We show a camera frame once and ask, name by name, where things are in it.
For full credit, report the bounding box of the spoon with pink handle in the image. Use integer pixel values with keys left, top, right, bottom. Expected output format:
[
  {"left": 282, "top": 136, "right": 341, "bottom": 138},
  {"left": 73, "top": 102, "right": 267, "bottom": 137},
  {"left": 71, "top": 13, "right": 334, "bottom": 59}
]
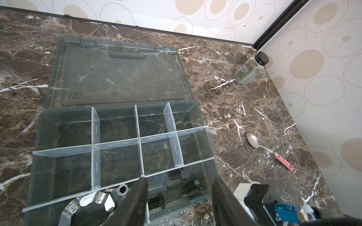
[{"left": 247, "top": 133, "right": 295, "bottom": 171}]

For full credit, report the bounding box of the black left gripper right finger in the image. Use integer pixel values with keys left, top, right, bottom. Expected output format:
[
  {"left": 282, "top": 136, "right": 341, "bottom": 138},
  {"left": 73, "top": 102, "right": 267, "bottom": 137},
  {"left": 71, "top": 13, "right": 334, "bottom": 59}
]
[{"left": 212, "top": 176, "right": 256, "bottom": 226}]

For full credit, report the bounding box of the silver wing nut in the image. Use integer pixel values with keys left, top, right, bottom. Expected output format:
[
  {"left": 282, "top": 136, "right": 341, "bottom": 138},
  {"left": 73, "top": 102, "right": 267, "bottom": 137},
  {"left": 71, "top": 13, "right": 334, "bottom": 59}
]
[
  {"left": 104, "top": 184, "right": 129, "bottom": 196},
  {"left": 58, "top": 191, "right": 116, "bottom": 226}
]

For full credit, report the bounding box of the clear grey compartment organizer box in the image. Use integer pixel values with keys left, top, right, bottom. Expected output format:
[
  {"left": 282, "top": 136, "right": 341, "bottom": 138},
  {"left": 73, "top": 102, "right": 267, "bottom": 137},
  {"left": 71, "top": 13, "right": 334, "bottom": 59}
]
[{"left": 24, "top": 36, "right": 218, "bottom": 226}]

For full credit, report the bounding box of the black hex bolt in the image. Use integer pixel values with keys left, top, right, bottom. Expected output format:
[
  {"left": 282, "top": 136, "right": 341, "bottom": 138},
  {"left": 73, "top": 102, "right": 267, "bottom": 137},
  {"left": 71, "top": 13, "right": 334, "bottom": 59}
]
[
  {"left": 148, "top": 193, "right": 166, "bottom": 210},
  {"left": 183, "top": 180, "right": 201, "bottom": 194},
  {"left": 168, "top": 168, "right": 186, "bottom": 181}
]

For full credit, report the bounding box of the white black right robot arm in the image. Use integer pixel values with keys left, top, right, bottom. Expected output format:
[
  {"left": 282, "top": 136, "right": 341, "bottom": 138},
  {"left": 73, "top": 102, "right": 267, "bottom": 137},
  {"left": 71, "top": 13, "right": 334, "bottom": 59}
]
[{"left": 222, "top": 184, "right": 362, "bottom": 226}]

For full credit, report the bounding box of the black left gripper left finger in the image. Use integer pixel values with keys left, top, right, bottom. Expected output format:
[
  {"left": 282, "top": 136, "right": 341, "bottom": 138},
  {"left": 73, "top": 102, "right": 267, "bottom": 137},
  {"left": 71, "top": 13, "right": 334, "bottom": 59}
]
[{"left": 102, "top": 177, "right": 148, "bottom": 226}]

